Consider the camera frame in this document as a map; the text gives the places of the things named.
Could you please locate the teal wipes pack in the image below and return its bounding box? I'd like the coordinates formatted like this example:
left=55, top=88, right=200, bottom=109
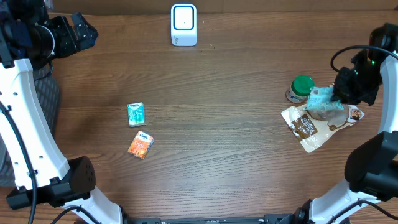
left=305, top=86, right=344, bottom=110

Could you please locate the green lid jar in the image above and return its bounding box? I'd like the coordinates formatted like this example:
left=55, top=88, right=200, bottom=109
left=285, top=75, right=315, bottom=103

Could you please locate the beige paper pouch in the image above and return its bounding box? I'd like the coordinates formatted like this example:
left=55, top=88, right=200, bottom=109
left=281, top=105, right=364, bottom=153

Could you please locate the blue white package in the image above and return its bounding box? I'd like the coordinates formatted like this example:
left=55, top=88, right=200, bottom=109
left=127, top=102, right=146, bottom=127

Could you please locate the orange tissue pack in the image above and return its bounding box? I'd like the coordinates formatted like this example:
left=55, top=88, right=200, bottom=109
left=127, top=131, right=154, bottom=159

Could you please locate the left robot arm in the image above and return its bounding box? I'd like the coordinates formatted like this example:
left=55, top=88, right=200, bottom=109
left=1, top=1, right=131, bottom=223

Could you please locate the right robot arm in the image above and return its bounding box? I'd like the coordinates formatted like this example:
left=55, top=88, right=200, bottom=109
left=264, top=23, right=397, bottom=223

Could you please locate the white barcode scanner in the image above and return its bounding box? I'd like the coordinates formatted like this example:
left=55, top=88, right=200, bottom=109
left=170, top=3, right=197, bottom=47

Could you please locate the grey plastic mesh basket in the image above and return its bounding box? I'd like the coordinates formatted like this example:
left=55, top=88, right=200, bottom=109
left=1, top=60, right=69, bottom=189

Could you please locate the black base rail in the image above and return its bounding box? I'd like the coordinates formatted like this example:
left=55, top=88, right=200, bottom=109
left=127, top=214, right=294, bottom=224

